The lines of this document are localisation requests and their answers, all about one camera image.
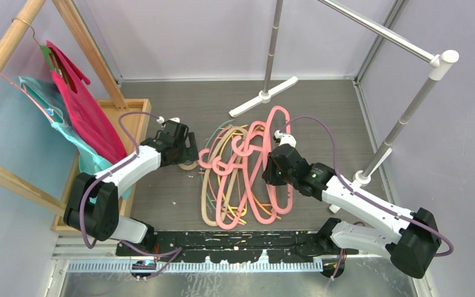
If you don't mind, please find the beige plastic hanger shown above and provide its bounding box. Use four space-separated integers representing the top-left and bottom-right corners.
179 120 233 227

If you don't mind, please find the thick pink plastic hanger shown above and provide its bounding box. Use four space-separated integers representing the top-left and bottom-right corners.
198 126 247 230

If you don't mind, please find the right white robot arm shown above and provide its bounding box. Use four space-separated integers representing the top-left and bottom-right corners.
262 144 442 278

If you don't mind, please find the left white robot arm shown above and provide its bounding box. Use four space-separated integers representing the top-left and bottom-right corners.
63 119 199 256

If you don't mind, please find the wooden tray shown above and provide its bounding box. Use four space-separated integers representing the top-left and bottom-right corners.
51 98 151 236

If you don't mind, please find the red garment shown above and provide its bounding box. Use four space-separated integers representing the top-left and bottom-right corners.
46 41 127 163

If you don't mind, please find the teal garment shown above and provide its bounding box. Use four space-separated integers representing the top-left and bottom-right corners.
18 75 134 200

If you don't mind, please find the green hanger on rack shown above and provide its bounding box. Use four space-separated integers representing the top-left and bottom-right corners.
11 17 74 88

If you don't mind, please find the pink hanger on wooden rack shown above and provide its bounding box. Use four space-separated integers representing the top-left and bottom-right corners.
0 71 69 127

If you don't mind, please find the metal clothes rack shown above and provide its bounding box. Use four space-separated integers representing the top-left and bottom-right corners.
229 1 460 187

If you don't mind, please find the wooden clothes rack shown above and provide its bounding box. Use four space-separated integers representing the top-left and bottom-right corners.
0 0 129 217

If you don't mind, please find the orange wire hanger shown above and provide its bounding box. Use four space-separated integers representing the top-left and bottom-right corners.
241 121 285 225

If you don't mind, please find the green wire hanger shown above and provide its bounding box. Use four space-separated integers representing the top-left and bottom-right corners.
201 119 234 213

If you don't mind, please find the thin pink wire hanger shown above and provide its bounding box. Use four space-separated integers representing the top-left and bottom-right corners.
201 123 247 226

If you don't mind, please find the yellow wire hanger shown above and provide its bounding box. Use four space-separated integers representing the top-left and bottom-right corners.
213 133 246 229

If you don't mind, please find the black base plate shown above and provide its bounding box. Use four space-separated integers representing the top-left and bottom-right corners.
136 231 340 264

